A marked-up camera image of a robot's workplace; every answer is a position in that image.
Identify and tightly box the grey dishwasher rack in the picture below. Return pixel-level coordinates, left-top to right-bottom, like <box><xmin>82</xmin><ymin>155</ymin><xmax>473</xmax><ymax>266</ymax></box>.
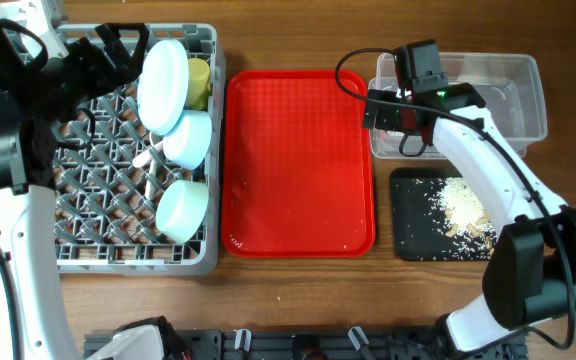
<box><xmin>0</xmin><ymin>23</ymin><xmax>227</xmax><ymax>277</ymax></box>

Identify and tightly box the white plastic spoon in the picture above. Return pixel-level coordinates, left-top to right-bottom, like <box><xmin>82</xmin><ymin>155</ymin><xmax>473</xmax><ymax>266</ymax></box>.
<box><xmin>132</xmin><ymin>141</ymin><xmax>163</xmax><ymax>168</ymax></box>

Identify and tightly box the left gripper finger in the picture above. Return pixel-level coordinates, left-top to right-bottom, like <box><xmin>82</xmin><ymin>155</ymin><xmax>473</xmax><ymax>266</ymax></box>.
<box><xmin>95</xmin><ymin>23</ymin><xmax>150</xmax><ymax>83</ymax></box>
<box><xmin>0</xmin><ymin>19</ymin><xmax>49</xmax><ymax>100</ymax></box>

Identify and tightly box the food scraps and rice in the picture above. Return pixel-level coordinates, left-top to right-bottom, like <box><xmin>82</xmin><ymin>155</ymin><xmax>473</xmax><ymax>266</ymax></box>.
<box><xmin>410</xmin><ymin>177</ymin><xmax>496</xmax><ymax>261</ymax></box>

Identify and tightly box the white plastic fork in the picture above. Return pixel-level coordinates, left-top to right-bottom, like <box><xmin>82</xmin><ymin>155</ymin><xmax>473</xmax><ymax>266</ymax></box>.
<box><xmin>144</xmin><ymin>132</ymin><xmax>162</xmax><ymax>201</ymax></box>

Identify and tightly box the clear plastic bin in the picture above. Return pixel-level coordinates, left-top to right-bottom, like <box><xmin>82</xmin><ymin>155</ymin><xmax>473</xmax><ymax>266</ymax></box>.
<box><xmin>369</xmin><ymin>52</ymin><xmax>548</xmax><ymax>159</ymax></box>

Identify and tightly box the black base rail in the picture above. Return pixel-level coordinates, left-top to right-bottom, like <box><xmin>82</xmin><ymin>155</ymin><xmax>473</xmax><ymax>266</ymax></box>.
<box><xmin>82</xmin><ymin>325</ymin><xmax>527</xmax><ymax>360</ymax></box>

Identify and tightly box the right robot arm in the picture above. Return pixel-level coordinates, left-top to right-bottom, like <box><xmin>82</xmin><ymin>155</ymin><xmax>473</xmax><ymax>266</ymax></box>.
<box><xmin>362</xmin><ymin>83</ymin><xmax>576</xmax><ymax>359</ymax></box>

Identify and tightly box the yellow plastic cup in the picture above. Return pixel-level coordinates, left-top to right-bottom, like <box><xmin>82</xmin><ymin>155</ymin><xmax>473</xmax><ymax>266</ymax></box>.
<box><xmin>186</xmin><ymin>58</ymin><xmax>210</xmax><ymax>111</ymax></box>

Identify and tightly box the light blue plate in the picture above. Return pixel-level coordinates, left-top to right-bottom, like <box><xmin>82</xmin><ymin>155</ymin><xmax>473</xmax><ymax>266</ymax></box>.
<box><xmin>137</xmin><ymin>39</ymin><xmax>189</xmax><ymax>136</ymax></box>

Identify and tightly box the red plastic tray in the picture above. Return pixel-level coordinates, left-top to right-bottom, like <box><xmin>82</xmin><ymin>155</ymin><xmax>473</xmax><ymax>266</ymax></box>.
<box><xmin>221</xmin><ymin>70</ymin><xmax>376</xmax><ymax>258</ymax></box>

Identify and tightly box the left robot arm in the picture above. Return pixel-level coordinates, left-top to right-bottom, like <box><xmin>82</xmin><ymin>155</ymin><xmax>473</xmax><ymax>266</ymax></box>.
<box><xmin>0</xmin><ymin>18</ymin><xmax>149</xmax><ymax>359</ymax></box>

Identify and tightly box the black waste tray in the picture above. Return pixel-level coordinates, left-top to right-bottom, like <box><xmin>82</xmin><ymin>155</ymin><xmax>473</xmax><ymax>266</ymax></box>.
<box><xmin>389</xmin><ymin>166</ymin><xmax>502</xmax><ymax>263</ymax></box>

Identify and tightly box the light blue bowl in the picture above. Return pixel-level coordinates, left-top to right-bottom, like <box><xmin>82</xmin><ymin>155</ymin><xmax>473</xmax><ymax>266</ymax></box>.
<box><xmin>163</xmin><ymin>110</ymin><xmax>212</xmax><ymax>170</ymax></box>

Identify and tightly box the green bowl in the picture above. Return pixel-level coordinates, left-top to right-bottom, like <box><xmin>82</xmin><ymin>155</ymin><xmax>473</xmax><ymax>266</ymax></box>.
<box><xmin>155</xmin><ymin>180</ymin><xmax>209</xmax><ymax>244</ymax></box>

